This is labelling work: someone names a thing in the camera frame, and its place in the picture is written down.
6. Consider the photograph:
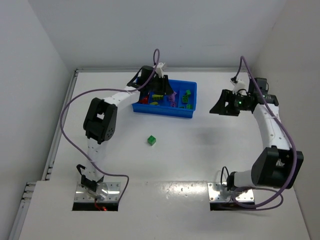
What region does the left aluminium rail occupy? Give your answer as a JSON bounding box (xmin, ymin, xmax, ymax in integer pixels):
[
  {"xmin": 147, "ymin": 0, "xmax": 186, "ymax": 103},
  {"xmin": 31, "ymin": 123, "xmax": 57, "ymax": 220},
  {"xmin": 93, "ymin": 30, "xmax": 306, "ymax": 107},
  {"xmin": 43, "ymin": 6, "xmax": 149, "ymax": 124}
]
[{"xmin": 41, "ymin": 70, "xmax": 78, "ymax": 181}]

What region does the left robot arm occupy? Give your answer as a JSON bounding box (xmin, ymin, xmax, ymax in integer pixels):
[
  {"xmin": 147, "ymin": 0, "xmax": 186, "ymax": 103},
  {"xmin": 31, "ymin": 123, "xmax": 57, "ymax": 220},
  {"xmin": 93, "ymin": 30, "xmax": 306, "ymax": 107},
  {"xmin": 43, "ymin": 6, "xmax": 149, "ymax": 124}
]
[{"xmin": 80, "ymin": 62, "xmax": 174, "ymax": 199}]

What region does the bright green cube lego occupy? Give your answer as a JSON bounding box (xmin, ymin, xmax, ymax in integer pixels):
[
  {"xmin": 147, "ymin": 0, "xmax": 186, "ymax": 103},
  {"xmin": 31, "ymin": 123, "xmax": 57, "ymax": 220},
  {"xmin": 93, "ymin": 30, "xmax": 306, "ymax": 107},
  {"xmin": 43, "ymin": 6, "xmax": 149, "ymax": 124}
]
[{"xmin": 147, "ymin": 135, "xmax": 157, "ymax": 146}]

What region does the lime long lego brick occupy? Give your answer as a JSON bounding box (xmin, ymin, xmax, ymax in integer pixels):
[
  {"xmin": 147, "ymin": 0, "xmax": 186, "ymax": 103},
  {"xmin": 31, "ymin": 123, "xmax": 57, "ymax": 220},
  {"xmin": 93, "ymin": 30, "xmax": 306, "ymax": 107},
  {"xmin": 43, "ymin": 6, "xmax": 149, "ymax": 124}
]
[{"xmin": 151, "ymin": 94, "xmax": 164, "ymax": 101}]

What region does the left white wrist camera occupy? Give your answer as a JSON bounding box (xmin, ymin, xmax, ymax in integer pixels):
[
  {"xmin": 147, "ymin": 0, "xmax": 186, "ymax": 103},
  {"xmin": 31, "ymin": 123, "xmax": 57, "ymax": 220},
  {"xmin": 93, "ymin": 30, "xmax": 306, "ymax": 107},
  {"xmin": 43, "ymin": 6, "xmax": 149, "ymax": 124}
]
[{"xmin": 155, "ymin": 62, "xmax": 166, "ymax": 78}]

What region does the red lime lego stack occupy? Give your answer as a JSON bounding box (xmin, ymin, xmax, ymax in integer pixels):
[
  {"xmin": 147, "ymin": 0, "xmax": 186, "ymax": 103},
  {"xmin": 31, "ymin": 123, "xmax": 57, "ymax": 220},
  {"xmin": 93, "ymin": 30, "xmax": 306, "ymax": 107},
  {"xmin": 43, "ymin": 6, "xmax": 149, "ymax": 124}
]
[{"xmin": 139, "ymin": 96, "xmax": 149, "ymax": 105}]

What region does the blue divided plastic bin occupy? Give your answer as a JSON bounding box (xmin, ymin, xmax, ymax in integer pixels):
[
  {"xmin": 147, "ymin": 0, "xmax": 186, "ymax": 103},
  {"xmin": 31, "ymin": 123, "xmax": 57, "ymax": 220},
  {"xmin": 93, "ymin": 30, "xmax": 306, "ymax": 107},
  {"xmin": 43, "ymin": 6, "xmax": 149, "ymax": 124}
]
[{"xmin": 132, "ymin": 79, "xmax": 197, "ymax": 119}]

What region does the right aluminium rail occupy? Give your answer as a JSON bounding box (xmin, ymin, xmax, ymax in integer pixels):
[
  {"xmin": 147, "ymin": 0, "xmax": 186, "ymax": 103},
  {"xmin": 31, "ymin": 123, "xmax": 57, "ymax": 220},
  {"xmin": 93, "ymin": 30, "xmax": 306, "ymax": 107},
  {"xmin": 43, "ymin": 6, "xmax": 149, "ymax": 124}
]
[{"xmin": 247, "ymin": 69, "xmax": 287, "ymax": 181}]

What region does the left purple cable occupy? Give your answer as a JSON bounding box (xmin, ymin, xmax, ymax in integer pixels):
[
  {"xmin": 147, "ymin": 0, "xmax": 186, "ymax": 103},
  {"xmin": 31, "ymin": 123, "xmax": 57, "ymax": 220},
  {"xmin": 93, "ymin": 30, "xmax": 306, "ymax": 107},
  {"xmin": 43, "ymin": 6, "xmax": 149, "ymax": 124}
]
[{"xmin": 59, "ymin": 48, "xmax": 161, "ymax": 201}]

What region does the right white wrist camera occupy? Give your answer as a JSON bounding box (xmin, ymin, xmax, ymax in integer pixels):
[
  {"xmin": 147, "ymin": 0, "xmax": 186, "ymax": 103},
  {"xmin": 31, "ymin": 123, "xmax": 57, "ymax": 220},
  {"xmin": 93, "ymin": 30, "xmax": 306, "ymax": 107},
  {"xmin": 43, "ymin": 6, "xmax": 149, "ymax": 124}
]
[{"xmin": 230, "ymin": 77, "xmax": 247, "ymax": 94}]

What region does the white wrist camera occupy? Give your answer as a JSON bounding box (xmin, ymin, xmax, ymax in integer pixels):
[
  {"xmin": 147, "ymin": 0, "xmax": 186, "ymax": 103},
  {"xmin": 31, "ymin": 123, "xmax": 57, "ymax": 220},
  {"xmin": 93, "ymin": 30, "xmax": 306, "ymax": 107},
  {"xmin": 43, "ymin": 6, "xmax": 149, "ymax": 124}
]
[
  {"xmin": 230, "ymin": 77, "xmax": 247, "ymax": 94},
  {"xmin": 155, "ymin": 62, "xmax": 166, "ymax": 78}
]

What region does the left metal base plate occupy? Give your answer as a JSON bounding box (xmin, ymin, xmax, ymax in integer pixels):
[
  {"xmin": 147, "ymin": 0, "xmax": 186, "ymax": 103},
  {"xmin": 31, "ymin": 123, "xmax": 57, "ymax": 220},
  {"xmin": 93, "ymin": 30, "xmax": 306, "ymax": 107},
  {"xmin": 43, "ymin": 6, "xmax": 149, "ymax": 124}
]
[{"xmin": 74, "ymin": 182, "xmax": 121, "ymax": 204}]

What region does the aluminium rail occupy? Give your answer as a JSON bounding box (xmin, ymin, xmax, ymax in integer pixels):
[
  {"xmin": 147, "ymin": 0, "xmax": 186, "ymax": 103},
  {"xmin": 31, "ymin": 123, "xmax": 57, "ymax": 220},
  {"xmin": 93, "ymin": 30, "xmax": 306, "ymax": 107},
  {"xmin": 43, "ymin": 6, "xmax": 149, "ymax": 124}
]
[
  {"xmin": 41, "ymin": 70, "xmax": 78, "ymax": 181},
  {"xmin": 247, "ymin": 69, "xmax": 287, "ymax": 181}
]

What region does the metal base plate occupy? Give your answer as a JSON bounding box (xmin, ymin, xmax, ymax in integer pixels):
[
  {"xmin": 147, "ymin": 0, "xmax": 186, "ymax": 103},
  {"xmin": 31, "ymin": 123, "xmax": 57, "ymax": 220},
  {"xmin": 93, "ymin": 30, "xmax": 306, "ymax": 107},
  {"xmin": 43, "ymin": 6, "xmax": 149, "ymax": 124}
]
[
  {"xmin": 74, "ymin": 182, "xmax": 121, "ymax": 204},
  {"xmin": 207, "ymin": 182, "xmax": 255, "ymax": 204}
]

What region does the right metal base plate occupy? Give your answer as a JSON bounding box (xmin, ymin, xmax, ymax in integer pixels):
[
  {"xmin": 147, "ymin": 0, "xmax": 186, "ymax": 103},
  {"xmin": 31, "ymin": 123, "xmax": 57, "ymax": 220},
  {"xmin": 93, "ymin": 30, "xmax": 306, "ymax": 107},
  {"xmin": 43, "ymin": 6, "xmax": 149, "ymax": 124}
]
[{"xmin": 207, "ymin": 182, "xmax": 255, "ymax": 204}]

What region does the dark green lego brick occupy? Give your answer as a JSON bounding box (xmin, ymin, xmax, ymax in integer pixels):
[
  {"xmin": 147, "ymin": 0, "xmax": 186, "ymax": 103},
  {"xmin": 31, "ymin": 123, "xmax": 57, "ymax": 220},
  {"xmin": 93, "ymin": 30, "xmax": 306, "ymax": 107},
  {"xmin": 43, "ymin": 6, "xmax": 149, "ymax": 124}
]
[{"xmin": 181, "ymin": 95, "xmax": 189, "ymax": 104}]

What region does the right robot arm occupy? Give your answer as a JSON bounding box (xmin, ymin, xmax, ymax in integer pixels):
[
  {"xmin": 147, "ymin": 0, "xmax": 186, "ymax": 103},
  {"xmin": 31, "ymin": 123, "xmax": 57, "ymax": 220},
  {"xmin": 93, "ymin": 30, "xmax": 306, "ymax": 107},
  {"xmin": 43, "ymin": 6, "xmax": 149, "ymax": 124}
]
[{"xmin": 209, "ymin": 77, "xmax": 304, "ymax": 191}]

